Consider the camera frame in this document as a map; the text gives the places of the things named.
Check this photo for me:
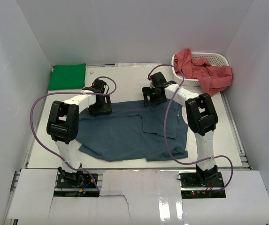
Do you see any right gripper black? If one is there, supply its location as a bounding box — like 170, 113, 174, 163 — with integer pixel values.
143, 86, 168, 107

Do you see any blue t shirt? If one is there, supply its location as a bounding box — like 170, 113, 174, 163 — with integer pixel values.
76, 100, 188, 162

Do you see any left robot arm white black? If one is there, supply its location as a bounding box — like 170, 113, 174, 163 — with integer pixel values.
46, 76, 112, 188

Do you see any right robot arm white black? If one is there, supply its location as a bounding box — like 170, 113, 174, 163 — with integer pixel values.
142, 72, 218, 187

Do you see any folded green t shirt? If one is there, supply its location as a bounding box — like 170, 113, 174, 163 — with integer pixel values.
48, 63, 86, 90

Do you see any red t shirt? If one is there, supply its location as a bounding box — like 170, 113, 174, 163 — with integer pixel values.
173, 48, 233, 96

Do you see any white perforated plastic basket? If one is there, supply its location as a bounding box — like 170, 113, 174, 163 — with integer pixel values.
172, 52, 229, 87

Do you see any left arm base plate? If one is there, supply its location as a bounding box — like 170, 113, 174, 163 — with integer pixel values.
54, 173, 99, 198

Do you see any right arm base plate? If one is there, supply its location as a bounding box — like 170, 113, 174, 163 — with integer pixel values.
176, 172, 226, 199

